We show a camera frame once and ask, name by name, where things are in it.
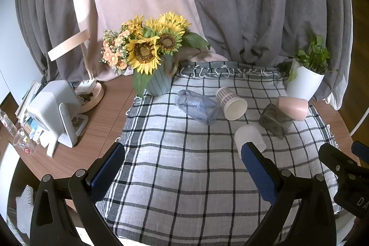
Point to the white desk lamp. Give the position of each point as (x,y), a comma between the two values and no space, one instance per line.
(88,61)

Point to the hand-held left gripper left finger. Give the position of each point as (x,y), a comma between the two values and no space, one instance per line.
(108,168)

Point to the plaid paper cup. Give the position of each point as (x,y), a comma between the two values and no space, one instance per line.
(230,103)

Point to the dark green glass cup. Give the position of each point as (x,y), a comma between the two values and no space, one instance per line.
(272,120)

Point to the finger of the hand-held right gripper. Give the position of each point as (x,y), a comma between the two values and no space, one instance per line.
(335,159)
(361,152)

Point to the black white checked cloth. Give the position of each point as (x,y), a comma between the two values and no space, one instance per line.
(187,176)

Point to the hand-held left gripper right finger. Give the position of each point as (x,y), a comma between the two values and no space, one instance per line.
(258,169)

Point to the white charger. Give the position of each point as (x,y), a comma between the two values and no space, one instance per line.
(86,86)

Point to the sunflower bouquet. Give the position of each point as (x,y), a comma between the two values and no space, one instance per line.
(142,51)

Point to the stack of books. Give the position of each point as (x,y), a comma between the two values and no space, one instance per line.
(26,102)

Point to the clear glass jar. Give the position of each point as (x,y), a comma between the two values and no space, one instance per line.
(199,106)

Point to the white desktop device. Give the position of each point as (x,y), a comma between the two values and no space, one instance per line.
(50,107)

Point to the green plant with white pot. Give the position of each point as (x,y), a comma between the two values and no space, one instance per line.
(302,81)

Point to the clear plastic cup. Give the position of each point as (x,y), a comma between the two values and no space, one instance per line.
(23,140)

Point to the blue-grey ribbed vase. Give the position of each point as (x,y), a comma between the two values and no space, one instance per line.
(160,83)

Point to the pink cup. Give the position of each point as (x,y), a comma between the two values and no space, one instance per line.
(292,107)

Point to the grey curtain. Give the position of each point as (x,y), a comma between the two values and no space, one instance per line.
(259,4)

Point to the striped cushion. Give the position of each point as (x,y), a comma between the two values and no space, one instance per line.
(26,205)

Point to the white frosted cup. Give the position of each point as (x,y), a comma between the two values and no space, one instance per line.
(250,135)

